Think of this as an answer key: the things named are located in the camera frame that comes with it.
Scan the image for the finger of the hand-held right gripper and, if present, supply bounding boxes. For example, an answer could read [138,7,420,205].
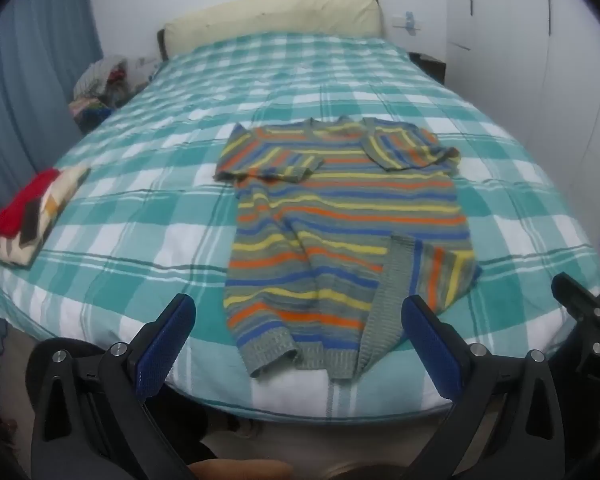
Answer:
[551,272,600,341]

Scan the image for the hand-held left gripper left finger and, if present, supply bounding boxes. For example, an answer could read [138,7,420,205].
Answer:
[30,293,216,480]

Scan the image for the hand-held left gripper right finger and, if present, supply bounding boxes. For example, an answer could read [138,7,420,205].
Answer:
[401,294,572,480]

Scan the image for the striped knit sweater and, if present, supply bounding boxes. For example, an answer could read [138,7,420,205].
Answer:
[214,116,482,381]

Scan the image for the folded red and white clothes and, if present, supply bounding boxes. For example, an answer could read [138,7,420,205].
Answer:
[0,166,91,267]

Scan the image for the pile of mixed clothes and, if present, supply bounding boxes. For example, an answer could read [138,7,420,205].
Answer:
[69,54,162,133]

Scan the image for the bed with green plaid sheet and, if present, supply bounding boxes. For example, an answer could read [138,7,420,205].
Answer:
[0,30,600,423]

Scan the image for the white wardrobe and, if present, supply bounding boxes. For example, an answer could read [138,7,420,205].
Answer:
[442,0,600,241]

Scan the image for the dark nightstand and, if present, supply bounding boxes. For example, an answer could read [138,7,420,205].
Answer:
[409,51,447,85]

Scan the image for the blue curtain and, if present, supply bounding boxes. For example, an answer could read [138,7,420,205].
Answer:
[0,0,104,406]

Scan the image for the cream pillow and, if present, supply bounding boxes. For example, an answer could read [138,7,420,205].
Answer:
[157,0,385,60]

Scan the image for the wall socket with blue plug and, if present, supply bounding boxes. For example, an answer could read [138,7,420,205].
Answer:
[391,10,423,36]

